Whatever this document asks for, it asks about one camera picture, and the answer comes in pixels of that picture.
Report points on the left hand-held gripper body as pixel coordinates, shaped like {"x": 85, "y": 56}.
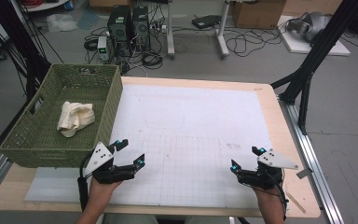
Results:
{"x": 99, "y": 157}

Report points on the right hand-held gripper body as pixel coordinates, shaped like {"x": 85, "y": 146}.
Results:
{"x": 261, "y": 179}

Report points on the cream egg-print cloth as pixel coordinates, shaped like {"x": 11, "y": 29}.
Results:
{"x": 74, "y": 118}

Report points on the green woven plastic basket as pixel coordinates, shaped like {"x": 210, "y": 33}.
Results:
{"x": 43, "y": 140}

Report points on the person's right hand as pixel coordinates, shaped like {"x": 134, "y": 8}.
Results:
{"x": 268, "y": 199}

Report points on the person's left hand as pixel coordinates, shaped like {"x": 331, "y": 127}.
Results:
{"x": 101, "y": 194}

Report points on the thin wooden stick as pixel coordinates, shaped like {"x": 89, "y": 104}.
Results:
{"x": 295, "y": 200}

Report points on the grey tape piece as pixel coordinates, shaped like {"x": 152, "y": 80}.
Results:
{"x": 304, "y": 173}

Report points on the white grid mat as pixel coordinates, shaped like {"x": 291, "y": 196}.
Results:
{"x": 183, "y": 124}

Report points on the grey power supply unit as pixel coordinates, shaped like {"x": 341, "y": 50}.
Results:
{"x": 103, "y": 48}

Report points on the white board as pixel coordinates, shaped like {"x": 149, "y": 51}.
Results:
{"x": 298, "y": 46}

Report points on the black computer tower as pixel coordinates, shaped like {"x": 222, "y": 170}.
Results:
{"x": 119, "y": 28}
{"x": 141, "y": 28}

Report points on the black metal stand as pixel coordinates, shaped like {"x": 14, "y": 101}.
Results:
{"x": 320, "y": 46}
{"x": 21, "y": 46}

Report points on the teal plastic sheet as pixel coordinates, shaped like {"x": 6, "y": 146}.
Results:
{"x": 88, "y": 20}

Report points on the clear plastic bag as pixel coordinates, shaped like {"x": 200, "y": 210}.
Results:
{"x": 60, "y": 22}

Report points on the brown cardboard box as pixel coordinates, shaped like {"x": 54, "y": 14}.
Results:
{"x": 258, "y": 14}

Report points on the grey helmet-like device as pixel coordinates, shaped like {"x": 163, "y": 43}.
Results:
{"x": 313, "y": 25}

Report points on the black flat device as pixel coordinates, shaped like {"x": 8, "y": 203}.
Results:
{"x": 205, "y": 21}

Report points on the tan cardboard box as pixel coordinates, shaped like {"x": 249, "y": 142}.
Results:
{"x": 310, "y": 6}

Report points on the white desk frame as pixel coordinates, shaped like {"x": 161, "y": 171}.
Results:
{"x": 170, "y": 31}

